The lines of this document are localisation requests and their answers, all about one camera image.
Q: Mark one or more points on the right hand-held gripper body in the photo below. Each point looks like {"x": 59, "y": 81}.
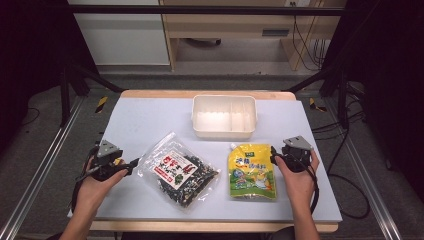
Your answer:
{"x": 295, "y": 155}

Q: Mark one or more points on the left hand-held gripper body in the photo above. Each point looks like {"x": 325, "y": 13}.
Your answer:
{"x": 108, "y": 160}

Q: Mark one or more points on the yellow spout pouch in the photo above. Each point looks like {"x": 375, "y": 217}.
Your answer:
{"x": 251, "y": 173}

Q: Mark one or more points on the clear bag of dried seaweed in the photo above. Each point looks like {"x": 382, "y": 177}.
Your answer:
{"x": 180, "y": 173}

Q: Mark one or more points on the white divided plastic container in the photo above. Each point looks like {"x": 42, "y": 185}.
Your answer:
{"x": 223, "y": 118}

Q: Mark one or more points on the person's right hand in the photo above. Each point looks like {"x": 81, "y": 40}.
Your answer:
{"x": 298, "y": 186}

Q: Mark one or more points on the person's left hand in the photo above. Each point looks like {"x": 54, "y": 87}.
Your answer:
{"x": 95, "y": 191}

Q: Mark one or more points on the pale blue table mat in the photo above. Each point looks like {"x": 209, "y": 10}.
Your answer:
{"x": 150, "y": 116}

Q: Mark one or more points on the yellow black floor tape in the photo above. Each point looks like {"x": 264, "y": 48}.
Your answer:
{"x": 101, "y": 104}
{"x": 315, "y": 106}

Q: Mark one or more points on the black metal stand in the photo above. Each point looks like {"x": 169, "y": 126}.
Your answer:
{"x": 341, "y": 100}
{"x": 66, "y": 100}

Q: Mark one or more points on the wooden table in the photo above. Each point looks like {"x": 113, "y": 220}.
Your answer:
{"x": 206, "y": 93}

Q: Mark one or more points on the person's dark clothing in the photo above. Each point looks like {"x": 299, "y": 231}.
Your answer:
{"x": 200, "y": 236}

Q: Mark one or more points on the white cabinet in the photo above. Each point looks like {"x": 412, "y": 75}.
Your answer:
{"x": 123, "y": 36}

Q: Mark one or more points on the black curtain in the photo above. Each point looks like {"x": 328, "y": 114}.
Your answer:
{"x": 30, "y": 50}
{"x": 386, "y": 66}

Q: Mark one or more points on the wooden desk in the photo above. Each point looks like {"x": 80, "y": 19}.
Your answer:
{"x": 226, "y": 25}

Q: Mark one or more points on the black horizontal bar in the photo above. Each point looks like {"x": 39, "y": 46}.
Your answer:
{"x": 200, "y": 10}

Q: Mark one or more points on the aluminium floor rail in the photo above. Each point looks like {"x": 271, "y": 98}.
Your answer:
{"x": 43, "y": 160}
{"x": 363, "y": 166}

